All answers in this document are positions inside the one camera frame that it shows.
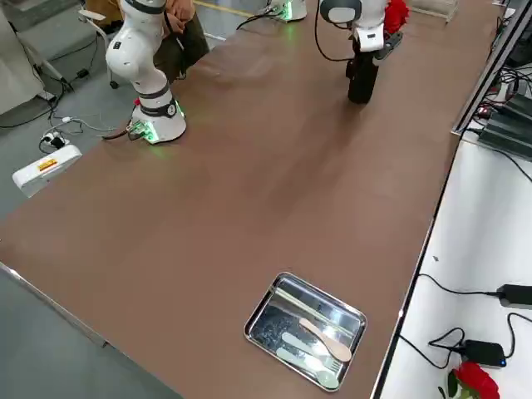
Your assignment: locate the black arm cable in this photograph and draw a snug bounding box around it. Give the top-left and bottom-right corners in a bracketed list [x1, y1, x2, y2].
[313, 0, 358, 63]

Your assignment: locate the white box with orange label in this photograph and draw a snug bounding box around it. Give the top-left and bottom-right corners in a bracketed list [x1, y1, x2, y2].
[11, 144, 83, 197]

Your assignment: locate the pale green fork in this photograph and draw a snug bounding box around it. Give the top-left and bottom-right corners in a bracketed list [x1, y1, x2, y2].
[282, 331, 342, 372]

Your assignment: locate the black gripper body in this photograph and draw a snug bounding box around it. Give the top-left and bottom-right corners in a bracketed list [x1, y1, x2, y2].
[372, 32, 404, 63]

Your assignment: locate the shiny metal tray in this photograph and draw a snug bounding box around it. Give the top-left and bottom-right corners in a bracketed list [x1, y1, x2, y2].
[243, 272, 369, 392]

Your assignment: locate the red rose bouquet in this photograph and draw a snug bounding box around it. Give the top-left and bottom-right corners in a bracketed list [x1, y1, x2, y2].
[384, 0, 411, 34]

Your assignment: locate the white chair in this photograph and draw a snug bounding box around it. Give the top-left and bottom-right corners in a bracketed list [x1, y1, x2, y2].
[76, 10, 121, 91]

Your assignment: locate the white wire rack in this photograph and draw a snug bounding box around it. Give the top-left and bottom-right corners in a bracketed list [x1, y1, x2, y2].
[409, 0, 458, 22]

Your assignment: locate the wooden spoon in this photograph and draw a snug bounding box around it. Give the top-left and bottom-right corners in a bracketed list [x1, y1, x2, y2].
[298, 318, 353, 362]

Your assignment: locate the aluminium frame post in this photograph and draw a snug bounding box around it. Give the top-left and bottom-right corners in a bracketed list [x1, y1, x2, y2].
[451, 0, 532, 136]

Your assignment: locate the black power supply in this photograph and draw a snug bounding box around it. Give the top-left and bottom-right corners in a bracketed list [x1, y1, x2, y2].
[484, 93, 532, 138]
[477, 124, 532, 161]

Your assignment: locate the black base cable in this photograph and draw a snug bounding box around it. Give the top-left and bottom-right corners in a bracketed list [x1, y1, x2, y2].
[101, 127, 139, 141]
[235, 12, 288, 30]

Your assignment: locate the white power strip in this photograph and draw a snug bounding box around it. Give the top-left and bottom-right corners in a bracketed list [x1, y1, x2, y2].
[39, 131, 70, 150]

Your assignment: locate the black power adapter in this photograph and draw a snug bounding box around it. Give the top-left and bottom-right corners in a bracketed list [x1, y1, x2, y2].
[461, 339, 509, 369]
[496, 283, 532, 309]

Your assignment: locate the single red flower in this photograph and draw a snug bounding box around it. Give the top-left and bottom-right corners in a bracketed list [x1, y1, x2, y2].
[438, 360, 500, 399]

